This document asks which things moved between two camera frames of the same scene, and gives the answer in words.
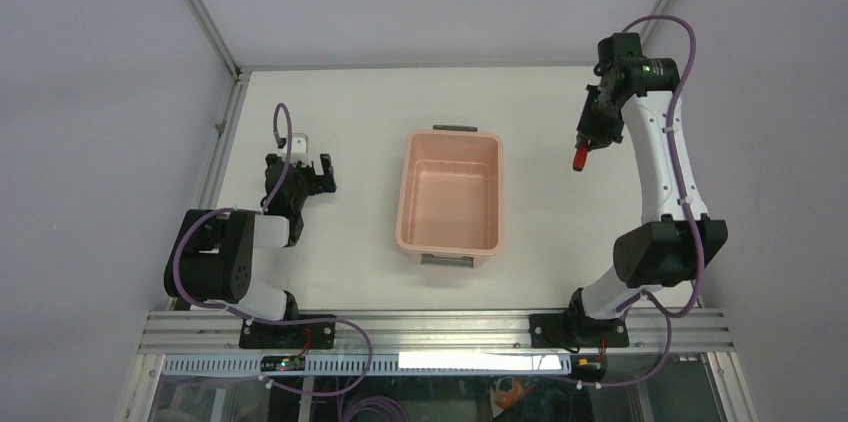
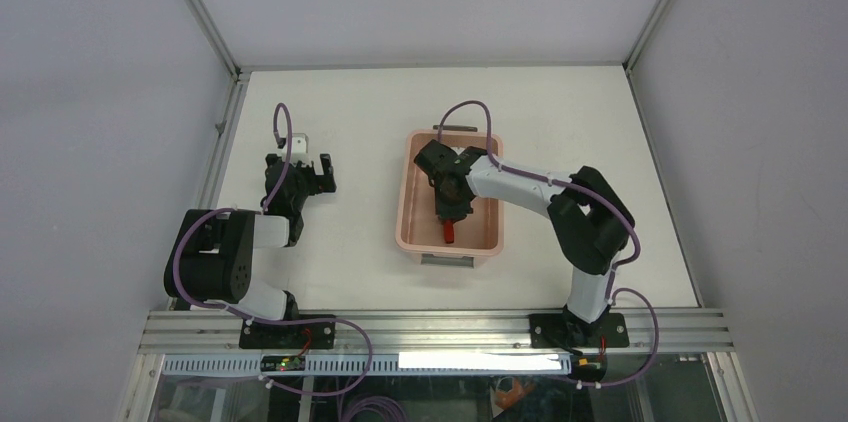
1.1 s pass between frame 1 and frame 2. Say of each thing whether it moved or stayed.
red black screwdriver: moved
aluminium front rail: stayed
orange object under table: stayed
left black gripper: stayed
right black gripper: moved
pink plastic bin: stayed
